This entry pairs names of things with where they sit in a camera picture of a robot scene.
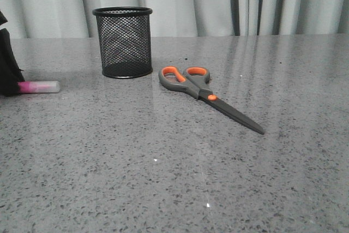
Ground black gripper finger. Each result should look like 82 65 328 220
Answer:
1 28 25 96

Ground pink pen with clear cap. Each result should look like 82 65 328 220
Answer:
18 81 61 94

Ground grey orange scissors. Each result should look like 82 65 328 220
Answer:
158 66 264 134

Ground black mesh pen cup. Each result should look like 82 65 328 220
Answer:
92 7 153 79

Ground grey curtain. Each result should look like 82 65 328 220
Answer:
1 0 348 38

